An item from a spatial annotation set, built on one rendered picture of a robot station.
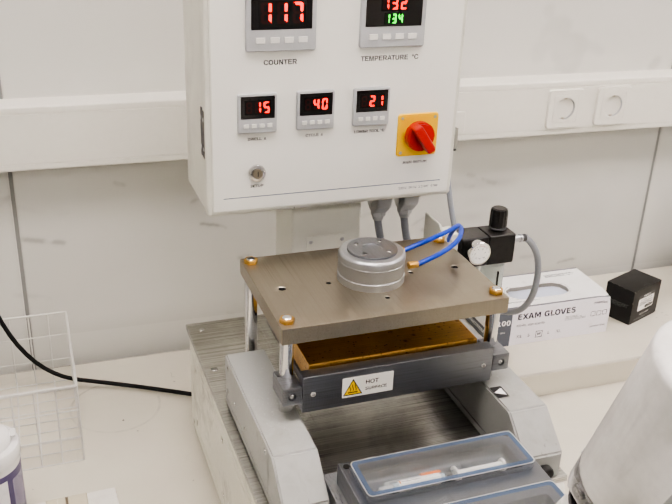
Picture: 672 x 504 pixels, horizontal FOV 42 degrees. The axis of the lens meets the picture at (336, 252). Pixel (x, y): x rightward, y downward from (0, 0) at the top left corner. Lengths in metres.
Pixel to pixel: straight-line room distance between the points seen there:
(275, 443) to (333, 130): 0.39
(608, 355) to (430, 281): 0.61
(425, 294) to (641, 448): 0.49
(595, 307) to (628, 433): 1.05
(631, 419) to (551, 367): 0.96
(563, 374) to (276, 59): 0.76
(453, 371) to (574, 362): 0.55
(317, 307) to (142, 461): 0.47
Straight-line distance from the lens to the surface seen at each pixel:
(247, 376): 1.04
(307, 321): 0.93
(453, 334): 1.03
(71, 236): 1.49
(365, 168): 1.12
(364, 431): 1.08
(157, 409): 1.44
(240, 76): 1.03
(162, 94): 1.41
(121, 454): 1.35
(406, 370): 0.98
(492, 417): 1.05
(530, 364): 1.51
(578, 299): 1.59
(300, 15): 1.03
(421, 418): 1.11
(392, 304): 0.97
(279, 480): 0.92
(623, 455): 0.58
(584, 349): 1.58
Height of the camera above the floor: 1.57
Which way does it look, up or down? 25 degrees down
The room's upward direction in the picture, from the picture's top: 2 degrees clockwise
